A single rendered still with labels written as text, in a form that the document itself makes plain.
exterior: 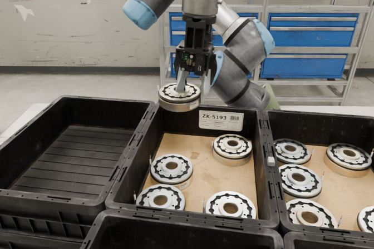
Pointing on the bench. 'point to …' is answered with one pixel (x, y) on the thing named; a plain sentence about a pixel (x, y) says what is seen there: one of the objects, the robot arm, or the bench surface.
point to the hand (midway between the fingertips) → (192, 95)
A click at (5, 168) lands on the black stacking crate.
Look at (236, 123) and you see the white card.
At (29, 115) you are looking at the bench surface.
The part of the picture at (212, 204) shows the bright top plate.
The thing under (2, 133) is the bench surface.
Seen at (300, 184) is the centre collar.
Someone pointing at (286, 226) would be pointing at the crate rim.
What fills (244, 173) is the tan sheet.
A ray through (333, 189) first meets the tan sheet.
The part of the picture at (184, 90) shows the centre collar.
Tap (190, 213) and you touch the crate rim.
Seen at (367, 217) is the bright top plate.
